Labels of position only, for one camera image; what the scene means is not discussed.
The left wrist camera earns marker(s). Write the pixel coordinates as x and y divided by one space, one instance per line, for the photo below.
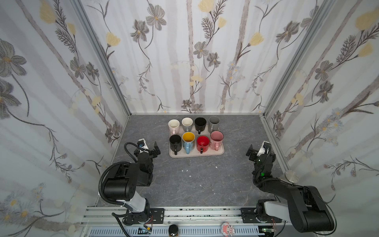
142 145

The red mug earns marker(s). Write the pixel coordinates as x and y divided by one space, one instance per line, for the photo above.
202 144

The small grey mug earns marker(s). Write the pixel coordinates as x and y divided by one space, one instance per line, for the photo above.
187 124

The black mug white base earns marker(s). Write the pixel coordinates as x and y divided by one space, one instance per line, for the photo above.
200 124

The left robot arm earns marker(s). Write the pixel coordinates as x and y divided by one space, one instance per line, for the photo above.
118 183

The pale pink mug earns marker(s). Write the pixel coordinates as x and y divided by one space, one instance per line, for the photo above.
174 127

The grey-green mug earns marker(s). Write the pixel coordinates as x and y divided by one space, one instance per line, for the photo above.
213 124

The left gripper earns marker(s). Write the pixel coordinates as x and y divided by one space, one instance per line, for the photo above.
152 153

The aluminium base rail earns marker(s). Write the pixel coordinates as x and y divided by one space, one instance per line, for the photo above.
191 216

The blue butterfly mug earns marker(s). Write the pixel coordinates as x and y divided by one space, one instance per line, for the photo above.
188 141

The black mug white rim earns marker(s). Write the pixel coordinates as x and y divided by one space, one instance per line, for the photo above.
175 143

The white cable duct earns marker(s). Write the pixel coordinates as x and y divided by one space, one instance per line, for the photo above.
163 231

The beige plastic tray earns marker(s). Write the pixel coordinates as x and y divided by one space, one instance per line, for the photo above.
195 153

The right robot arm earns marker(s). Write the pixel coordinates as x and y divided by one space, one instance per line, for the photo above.
305 208

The pink cartoon sticker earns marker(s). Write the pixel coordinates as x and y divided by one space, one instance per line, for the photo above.
227 230

